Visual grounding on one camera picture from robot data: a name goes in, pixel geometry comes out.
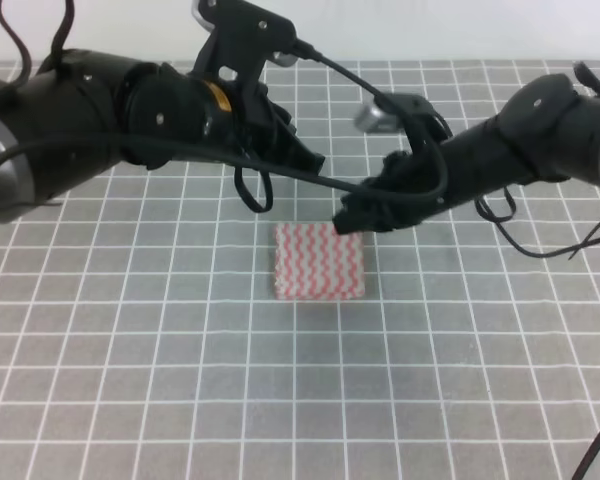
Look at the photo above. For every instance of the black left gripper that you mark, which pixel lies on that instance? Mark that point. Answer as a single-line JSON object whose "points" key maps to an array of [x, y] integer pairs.
{"points": [[264, 127]]}

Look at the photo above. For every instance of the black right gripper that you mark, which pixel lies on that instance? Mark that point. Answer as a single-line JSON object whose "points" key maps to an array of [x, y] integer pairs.
{"points": [[416, 180]]}

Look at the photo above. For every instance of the pink white wavy striped towel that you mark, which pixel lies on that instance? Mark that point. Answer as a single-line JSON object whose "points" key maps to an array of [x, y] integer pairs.
{"points": [[314, 262]]}

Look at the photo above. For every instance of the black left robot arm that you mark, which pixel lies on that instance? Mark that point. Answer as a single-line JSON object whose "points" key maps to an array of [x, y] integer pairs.
{"points": [[96, 94]]}

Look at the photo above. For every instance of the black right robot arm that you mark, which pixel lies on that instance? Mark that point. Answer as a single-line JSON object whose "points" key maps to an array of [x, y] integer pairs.
{"points": [[545, 132]]}

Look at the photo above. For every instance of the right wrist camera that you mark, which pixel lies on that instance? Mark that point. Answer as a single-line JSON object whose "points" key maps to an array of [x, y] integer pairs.
{"points": [[376, 117]]}

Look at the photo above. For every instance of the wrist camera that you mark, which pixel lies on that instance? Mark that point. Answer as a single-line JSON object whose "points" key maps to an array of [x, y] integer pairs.
{"points": [[376, 117], [239, 30]]}

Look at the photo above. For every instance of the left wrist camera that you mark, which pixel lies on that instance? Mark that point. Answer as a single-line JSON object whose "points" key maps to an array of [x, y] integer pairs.
{"points": [[239, 30]]}

